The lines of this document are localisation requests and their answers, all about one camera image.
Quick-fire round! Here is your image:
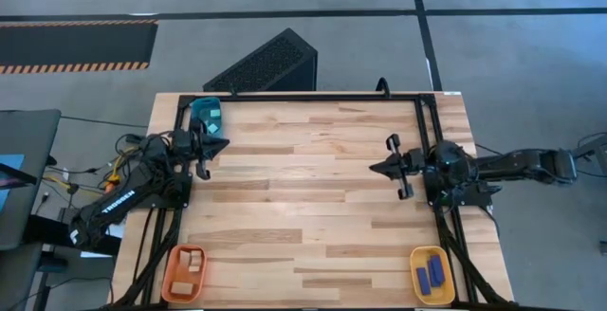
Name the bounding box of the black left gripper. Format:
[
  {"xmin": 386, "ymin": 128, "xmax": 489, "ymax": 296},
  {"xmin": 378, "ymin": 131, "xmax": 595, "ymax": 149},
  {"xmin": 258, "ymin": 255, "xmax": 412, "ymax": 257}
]
[{"xmin": 170, "ymin": 106, "xmax": 230, "ymax": 181}]

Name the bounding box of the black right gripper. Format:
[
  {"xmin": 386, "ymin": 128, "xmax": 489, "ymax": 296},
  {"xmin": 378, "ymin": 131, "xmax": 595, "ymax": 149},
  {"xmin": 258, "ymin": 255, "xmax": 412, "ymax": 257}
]
[{"xmin": 368, "ymin": 133, "xmax": 427, "ymax": 202}]

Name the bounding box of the blue rectangular block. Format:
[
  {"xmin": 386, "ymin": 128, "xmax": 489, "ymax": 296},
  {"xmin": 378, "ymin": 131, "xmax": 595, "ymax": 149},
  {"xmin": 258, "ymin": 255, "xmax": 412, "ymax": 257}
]
[
  {"xmin": 415, "ymin": 266, "xmax": 432, "ymax": 297},
  {"xmin": 430, "ymin": 253, "xmax": 447, "ymax": 285},
  {"xmin": 426, "ymin": 258, "xmax": 441, "ymax": 288}
]

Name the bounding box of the teal plastic bin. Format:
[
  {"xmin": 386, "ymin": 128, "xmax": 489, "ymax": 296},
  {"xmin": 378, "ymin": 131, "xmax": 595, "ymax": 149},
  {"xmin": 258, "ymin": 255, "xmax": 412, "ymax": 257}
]
[{"xmin": 190, "ymin": 96, "xmax": 225, "ymax": 139}]

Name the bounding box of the yellow plastic bin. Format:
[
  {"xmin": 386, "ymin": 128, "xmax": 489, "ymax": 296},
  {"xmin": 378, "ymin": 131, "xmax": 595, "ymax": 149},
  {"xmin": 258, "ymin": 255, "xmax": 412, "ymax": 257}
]
[{"xmin": 409, "ymin": 246, "xmax": 456, "ymax": 306}]

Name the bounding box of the black computer tower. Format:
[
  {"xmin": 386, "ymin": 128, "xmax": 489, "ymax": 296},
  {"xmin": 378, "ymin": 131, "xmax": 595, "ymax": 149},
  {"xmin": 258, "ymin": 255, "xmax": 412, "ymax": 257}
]
[{"xmin": 202, "ymin": 27, "xmax": 319, "ymax": 93}]

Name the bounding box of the orange plastic bin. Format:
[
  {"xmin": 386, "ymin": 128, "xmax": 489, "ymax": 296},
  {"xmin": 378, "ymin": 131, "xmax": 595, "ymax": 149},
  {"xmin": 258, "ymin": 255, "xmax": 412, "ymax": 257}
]
[{"xmin": 160, "ymin": 244, "xmax": 208, "ymax": 304}]

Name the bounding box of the white paper sheet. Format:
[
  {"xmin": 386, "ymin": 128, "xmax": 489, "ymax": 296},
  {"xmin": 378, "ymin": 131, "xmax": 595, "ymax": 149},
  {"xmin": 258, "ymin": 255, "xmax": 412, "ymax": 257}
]
[{"xmin": 80, "ymin": 225, "xmax": 127, "ymax": 259}]

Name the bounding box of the black hazard striped mat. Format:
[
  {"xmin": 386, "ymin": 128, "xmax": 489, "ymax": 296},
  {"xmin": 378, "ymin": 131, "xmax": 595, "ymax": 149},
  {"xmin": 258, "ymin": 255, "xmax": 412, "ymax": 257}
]
[{"xmin": 0, "ymin": 18, "xmax": 159, "ymax": 76}]

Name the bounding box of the black desk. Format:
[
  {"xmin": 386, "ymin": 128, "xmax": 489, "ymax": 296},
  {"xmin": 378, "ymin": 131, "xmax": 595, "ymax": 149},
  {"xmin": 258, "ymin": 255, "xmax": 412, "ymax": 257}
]
[{"xmin": 0, "ymin": 108, "xmax": 63, "ymax": 251}]

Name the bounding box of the black desk foot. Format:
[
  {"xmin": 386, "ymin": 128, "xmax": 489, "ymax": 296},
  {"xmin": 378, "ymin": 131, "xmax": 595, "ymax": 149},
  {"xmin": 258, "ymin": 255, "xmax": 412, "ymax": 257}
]
[{"xmin": 23, "ymin": 206, "xmax": 122, "ymax": 257}]

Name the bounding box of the black aluminium table frame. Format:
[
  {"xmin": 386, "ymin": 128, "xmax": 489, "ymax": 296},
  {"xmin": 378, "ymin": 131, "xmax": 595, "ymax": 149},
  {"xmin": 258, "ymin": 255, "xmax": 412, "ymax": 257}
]
[{"xmin": 106, "ymin": 91, "xmax": 516, "ymax": 311}]

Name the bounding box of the yellow orange cable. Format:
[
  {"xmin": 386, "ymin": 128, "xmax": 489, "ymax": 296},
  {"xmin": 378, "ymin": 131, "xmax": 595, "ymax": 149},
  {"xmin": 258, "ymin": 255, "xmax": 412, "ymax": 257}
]
[{"xmin": 103, "ymin": 145, "xmax": 139, "ymax": 194}]

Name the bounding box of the black floor cable bundle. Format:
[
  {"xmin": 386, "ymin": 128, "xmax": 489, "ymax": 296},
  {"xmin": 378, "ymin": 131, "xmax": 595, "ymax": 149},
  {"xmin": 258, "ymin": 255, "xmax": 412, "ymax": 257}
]
[{"xmin": 41, "ymin": 158, "xmax": 99, "ymax": 208}]

